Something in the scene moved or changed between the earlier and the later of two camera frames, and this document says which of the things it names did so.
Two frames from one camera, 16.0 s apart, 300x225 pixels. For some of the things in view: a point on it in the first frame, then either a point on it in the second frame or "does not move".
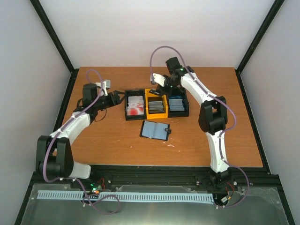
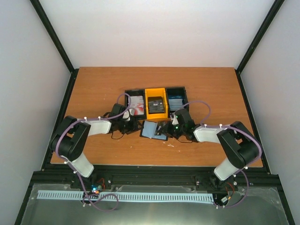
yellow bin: (150, 116) does not move
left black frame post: (58, 43) does not move
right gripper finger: (159, 88) → (168, 132)
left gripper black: (112, 102) → (134, 127)
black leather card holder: (155, 130) does not move
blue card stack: (176, 103) does not move
